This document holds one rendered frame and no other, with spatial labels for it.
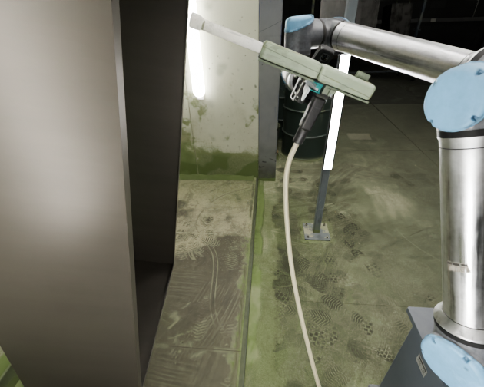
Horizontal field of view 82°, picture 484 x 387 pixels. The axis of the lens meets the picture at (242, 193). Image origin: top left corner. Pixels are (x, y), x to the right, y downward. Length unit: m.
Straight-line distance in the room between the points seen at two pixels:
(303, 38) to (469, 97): 0.56
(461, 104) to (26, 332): 1.08
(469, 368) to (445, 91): 0.59
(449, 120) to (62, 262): 0.80
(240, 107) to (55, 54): 2.29
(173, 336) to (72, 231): 1.26
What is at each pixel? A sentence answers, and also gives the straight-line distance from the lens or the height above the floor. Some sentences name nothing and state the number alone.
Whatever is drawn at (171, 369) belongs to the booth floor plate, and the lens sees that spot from 1.69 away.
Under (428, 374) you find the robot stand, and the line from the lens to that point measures 1.20.
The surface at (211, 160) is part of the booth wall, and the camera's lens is 2.91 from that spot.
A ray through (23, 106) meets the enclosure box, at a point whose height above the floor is 1.44.
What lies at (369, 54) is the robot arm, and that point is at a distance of 0.98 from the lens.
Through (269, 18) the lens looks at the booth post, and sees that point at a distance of 2.54.
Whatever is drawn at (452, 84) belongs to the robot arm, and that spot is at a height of 1.41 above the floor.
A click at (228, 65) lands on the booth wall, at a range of 2.59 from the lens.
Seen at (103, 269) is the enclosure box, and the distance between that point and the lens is 0.65.
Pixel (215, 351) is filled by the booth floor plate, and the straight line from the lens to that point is 1.69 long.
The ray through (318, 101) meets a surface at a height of 1.33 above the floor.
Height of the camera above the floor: 1.54
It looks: 34 degrees down
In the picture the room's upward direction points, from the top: 2 degrees counter-clockwise
